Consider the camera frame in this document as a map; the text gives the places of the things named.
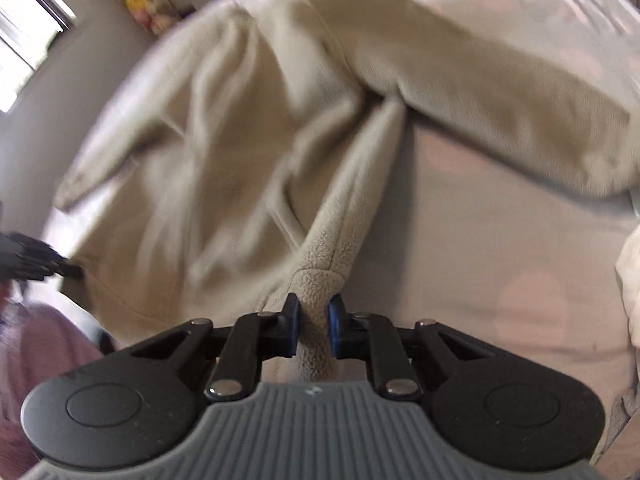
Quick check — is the beige fleece zip jacket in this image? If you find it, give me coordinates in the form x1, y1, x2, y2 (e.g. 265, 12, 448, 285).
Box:
54, 0, 639, 379

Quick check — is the pink knitted sleeve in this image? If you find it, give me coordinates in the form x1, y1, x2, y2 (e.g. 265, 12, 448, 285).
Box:
1, 282, 102, 479

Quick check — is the white garment on pile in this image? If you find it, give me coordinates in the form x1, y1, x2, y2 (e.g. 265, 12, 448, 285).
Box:
615, 228, 640, 326

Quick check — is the window with frame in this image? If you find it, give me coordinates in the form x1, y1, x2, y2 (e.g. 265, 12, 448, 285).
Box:
1, 0, 76, 114

